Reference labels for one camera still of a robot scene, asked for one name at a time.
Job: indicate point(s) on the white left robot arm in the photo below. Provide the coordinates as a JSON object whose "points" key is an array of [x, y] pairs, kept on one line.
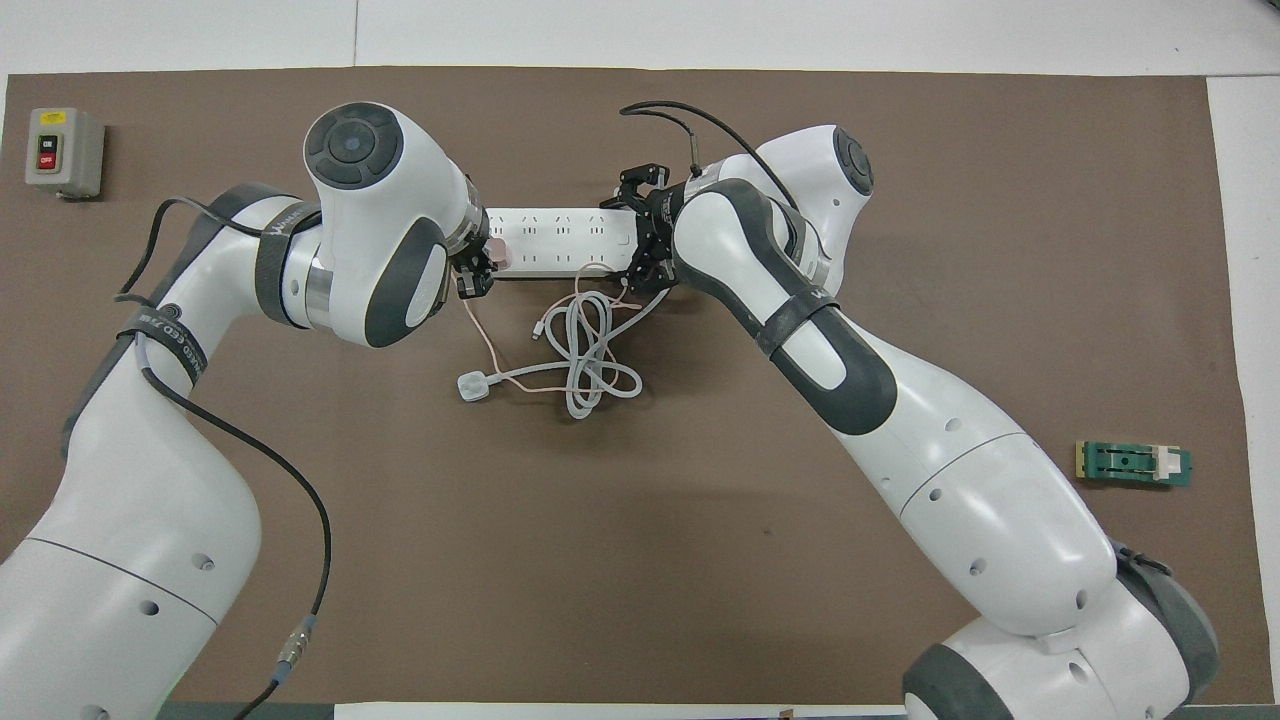
{"points": [[150, 520]]}

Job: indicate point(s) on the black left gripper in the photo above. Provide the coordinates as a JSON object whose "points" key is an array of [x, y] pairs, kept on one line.
{"points": [[470, 255]]}

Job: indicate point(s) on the green knife switch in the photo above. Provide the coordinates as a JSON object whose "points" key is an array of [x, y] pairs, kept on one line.
{"points": [[1125, 463]]}

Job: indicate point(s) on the white power strip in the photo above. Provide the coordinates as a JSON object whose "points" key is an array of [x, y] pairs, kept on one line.
{"points": [[560, 240]]}

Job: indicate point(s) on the pink charger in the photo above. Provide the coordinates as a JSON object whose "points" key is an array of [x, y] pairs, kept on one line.
{"points": [[500, 255]]}

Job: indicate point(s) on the grey switch box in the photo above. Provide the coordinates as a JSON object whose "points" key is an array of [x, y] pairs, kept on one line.
{"points": [[62, 150]]}

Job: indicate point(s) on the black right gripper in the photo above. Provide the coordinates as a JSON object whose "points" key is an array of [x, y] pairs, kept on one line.
{"points": [[658, 225]]}

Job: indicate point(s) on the brown table mat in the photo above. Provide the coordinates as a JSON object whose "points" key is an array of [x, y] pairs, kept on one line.
{"points": [[640, 560]]}

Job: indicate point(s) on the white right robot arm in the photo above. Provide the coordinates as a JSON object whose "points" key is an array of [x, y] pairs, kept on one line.
{"points": [[1000, 500]]}

